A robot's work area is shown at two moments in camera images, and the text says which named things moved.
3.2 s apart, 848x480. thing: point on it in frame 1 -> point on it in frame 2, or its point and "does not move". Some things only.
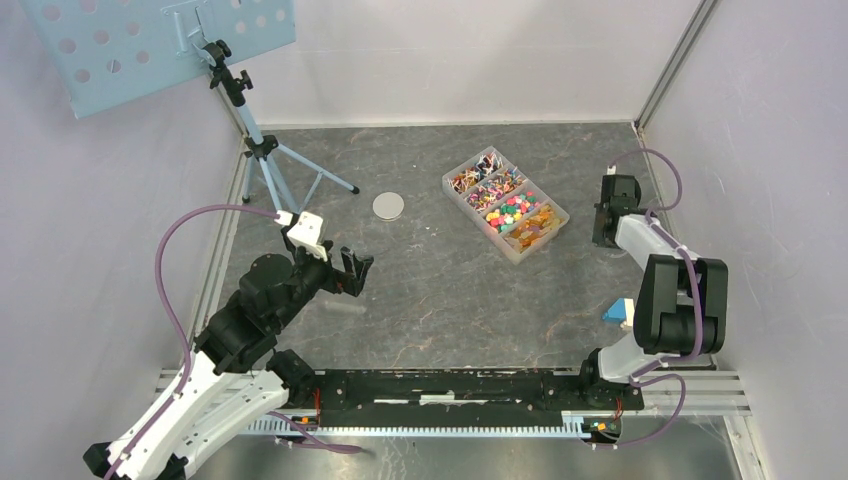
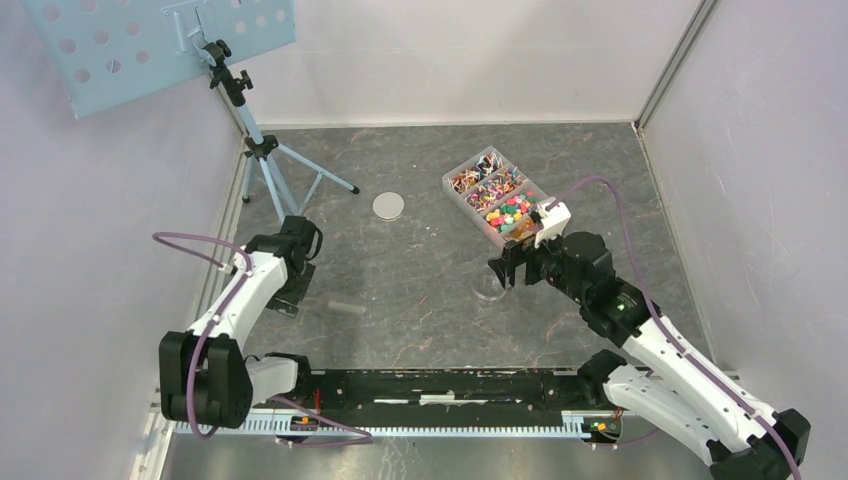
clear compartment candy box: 503,205 does not move
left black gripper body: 315,273 -> 292,292
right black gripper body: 599,237 -> 541,263
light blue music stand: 106,51 does not move
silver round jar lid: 388,206 does not move
